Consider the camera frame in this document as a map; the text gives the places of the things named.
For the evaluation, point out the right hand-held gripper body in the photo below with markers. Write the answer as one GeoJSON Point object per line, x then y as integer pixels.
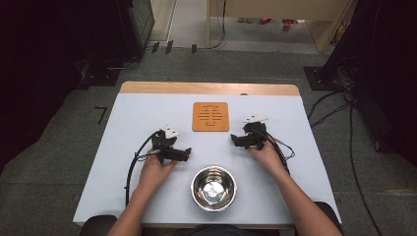
{"type": "Point", "coordinates": [255, 131]}

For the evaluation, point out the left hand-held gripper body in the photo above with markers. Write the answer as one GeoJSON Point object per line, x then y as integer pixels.
{"type": "Point", "coordinates": [162, 141]}

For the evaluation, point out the stainless steel bowl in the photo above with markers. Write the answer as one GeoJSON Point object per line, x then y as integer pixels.
{"type": "Point", "coordinates": [213, 188]}

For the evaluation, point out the person's left hand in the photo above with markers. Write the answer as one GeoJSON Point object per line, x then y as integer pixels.
{"type": "Point", "coordinates": [154, 173]}

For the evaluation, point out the person's right hand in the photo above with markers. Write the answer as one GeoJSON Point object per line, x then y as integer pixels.
{"type": "Point", "coordinates": [270, 160]}

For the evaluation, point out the orange wooden trivet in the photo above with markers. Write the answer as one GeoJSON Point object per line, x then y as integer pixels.
{"type": "Point", "coordinates": [210, 116]}

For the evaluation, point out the white table cover sheet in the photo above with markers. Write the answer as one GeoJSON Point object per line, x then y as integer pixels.
{"type": "Point", "coordinates": [131, 114]}

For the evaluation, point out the black corner tape mark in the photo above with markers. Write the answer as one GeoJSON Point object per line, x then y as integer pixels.
{"type": "Point", "coordinates": [103, 113]}

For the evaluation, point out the person's dark clothing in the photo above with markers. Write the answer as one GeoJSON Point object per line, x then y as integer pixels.
{"type": "Point", "coordinates": [219, 231]}

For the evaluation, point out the black stand base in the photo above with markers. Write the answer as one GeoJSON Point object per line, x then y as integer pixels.
{"type": "Point", "coordinates": [101, 73]}

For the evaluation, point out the black floor tape strip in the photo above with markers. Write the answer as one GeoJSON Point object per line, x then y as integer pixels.
{"type": "Point", "coordinates": [194, 49]}
{"type": "Point", "coordinates": [169, 47]}

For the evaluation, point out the black chair armrest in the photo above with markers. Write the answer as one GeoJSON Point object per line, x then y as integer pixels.
{"type": "Point", "coordinates": [329, 211]}
{"type": "Point", "coordinates": [98, 226]}

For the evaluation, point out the red shoe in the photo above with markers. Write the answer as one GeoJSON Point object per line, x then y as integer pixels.
{"type": "Point", "coordinates": [288, 23]}
{"type": "Point", "coordinates": [265, 21]}

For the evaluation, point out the dark glass cabinet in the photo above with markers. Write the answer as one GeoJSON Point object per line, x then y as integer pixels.
{"type": "Point", "coordinates": [139, 26]}

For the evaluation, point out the black stand leg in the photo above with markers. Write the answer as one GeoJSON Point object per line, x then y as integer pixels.
{"type": "Point", "coordinates": [373, 121]}

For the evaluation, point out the black curtain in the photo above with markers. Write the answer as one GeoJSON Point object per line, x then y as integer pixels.
{"type": "Point", "coordinates": [387, 49]}

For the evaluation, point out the black metal base plate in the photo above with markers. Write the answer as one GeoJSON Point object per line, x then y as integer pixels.
{"type": "Point", "coordinates": [316, 80]}

